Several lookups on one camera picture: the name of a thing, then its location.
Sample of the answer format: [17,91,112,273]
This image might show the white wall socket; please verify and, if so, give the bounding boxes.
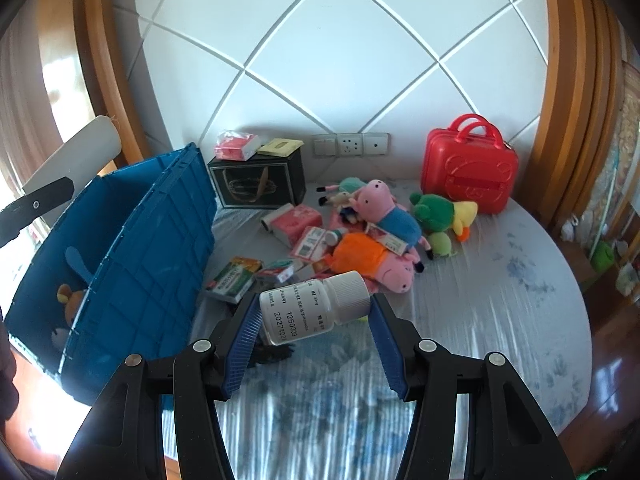
[363,132,390,156]
[336,132,365,157]

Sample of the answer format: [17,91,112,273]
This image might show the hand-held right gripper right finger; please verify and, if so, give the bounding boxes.
[366,291,573,480]

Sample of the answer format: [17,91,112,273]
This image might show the pink curtain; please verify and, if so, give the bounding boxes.
[0,5,73,206]

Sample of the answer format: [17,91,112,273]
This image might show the wooden headboard frame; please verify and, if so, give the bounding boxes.
[72,0,627,242]

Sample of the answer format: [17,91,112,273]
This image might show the green white medicine box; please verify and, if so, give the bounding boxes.
[205,257,265,304]

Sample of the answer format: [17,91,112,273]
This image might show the brown bear plush toy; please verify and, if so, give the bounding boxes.
[56,283,84,327]

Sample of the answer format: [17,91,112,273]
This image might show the black gift box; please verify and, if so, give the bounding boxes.
[207,149,307,210]

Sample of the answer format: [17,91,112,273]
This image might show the flat yellow green box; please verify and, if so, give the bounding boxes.
[255,138,305,157]

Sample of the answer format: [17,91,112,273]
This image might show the patterned wall cloth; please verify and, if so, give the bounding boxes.
[585,60,640,243]

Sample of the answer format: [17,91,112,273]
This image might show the red toy suitcase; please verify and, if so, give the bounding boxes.
[421,113,520,216]

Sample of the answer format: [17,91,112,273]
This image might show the orange pig plush toy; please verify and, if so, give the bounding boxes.
[330,232,417,294]

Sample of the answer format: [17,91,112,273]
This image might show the pink packet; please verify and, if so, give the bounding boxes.
[214,130,261,162]

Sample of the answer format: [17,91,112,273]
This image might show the blue plastic crate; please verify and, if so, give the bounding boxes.
[2,142,217,407]

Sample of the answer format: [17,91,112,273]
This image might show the small striped plush toy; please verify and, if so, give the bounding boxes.
[316,176,371,224]

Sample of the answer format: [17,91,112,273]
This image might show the pink tissue pack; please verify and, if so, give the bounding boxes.
[261,203,324,249]

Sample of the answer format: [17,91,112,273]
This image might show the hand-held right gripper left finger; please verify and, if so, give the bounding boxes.
[57,291,264,480]

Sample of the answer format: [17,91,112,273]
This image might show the small red white box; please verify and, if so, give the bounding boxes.
[255,259,297,287]

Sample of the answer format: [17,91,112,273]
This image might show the green yellow duck plush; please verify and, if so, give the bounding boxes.
[409,192,479,259]

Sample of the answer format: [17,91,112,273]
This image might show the white padded headboard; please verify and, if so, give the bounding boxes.
[112,0,557,187]

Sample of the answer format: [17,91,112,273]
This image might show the white red medicine box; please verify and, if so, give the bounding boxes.
[291,226,329,262]

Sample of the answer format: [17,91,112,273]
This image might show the blue pig plush toy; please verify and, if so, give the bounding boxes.
[349,179,434,262]

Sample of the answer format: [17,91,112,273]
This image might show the white labelled bottle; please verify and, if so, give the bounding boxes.
[259,270,372,347]

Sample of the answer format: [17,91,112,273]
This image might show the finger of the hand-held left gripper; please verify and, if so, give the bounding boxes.
[0,177,75,250]

